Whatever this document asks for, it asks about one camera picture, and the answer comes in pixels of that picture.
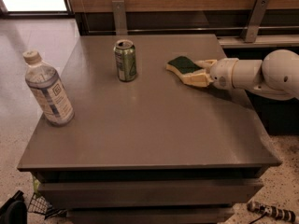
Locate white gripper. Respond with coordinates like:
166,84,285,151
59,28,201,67
182,58,238,90

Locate green and yellow sponge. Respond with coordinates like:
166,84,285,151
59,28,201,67
165,56,202,84

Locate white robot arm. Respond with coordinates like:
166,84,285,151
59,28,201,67
181,49,299,101

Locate blue label plastic bottle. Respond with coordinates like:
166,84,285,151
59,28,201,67
22,50,75,126

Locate green soda can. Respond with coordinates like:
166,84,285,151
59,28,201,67
114,39,137,82

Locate grey drawer cabinet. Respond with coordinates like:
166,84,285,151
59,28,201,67
19,35,279,224

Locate black and white striped tool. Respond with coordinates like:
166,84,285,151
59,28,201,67
247,201,299,224

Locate black bag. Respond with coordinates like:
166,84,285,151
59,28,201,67
0,190,27,224

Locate right metal wall bracket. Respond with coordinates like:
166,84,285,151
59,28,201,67
241,0,270,43

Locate metal wall bracket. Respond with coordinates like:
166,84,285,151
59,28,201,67
112,0,128,35
241,0,270,43

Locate left metal wall bracket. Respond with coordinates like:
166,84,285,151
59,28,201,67
112,0,128,35

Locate metal wall rail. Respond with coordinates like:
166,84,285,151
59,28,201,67
87,25,299,34

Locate black wire basket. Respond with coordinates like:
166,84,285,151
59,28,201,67
27,193,67,219

